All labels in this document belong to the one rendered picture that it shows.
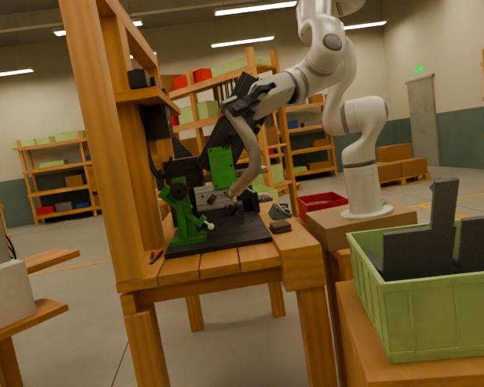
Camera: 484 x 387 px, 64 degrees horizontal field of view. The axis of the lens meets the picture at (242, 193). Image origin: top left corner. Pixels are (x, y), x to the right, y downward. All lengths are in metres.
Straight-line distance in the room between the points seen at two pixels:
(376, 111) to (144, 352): 1.14
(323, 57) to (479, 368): 0.70
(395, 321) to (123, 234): 0.86
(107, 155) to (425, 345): 1.01
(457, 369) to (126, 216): 0.98
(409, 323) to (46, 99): 11.20
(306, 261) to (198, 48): 10.10
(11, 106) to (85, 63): 10.62
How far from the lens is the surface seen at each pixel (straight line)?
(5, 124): 12.00
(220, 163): 1.91
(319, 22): 1.00
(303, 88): 0.96
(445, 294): 0.87
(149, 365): 1.49
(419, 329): 0.89
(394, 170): 7.99
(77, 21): 1.39
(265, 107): 0.92
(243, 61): 4.73
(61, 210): 11.05
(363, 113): 1.44
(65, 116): 11.46
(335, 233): 1.41
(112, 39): 1.76
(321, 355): 1.51
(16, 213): 12.04
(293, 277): 1.36
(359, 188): 1.47
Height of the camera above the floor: 1.27
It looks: 7 degrees down
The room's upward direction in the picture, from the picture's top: 9 degrees counter-clockwise
